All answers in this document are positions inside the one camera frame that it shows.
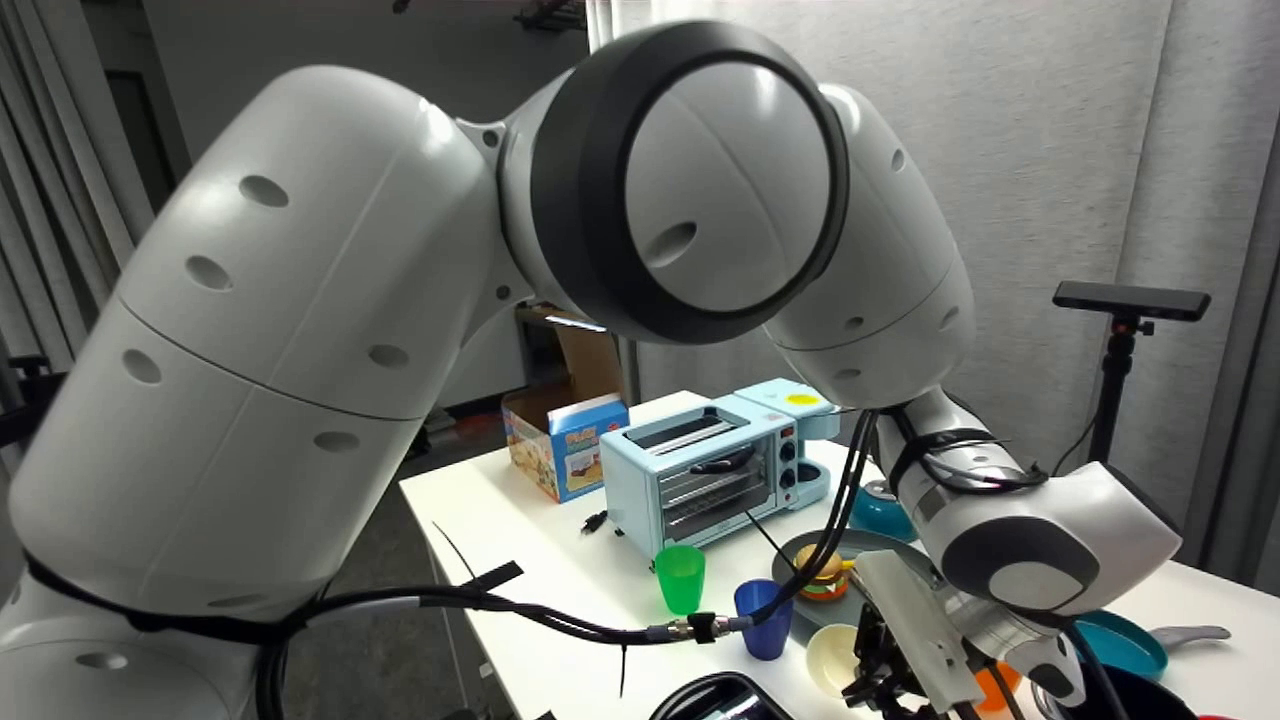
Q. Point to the black bar camera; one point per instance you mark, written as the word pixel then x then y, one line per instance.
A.
pixel 1135 303

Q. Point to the green plastic cup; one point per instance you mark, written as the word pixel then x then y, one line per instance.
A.
pixel 682 582

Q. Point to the grey plate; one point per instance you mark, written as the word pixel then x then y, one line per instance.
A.
pixel 883 565

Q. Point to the black plug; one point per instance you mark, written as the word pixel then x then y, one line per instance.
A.
pixel 597 520

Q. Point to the cream bowl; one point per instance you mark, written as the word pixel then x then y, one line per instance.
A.
pixel 833 657

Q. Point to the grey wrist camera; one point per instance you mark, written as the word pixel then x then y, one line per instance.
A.
pixel 922 626

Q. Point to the blue plastic cup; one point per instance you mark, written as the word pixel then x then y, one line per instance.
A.
pixel 760 621

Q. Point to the black camera tripod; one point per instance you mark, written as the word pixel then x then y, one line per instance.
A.
pixel 1119 386

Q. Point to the blue snack box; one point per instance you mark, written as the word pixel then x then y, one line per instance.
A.
pixel 575 444

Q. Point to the toy burger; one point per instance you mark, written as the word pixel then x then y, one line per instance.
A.
pixel 825 573

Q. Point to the brown cardboard box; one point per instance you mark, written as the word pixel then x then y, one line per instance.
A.
pixel 587 361

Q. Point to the grey curtain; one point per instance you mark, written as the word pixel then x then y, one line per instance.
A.
pixel 1064 134

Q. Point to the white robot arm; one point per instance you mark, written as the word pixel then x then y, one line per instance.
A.
pixel 335 265

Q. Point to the orange plastic cup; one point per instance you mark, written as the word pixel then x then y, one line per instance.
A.
pixel 996 694

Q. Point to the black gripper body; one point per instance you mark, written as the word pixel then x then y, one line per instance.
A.
pixel 883 675

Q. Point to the black plastic tray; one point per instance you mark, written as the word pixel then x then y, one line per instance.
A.
pixel 723 702

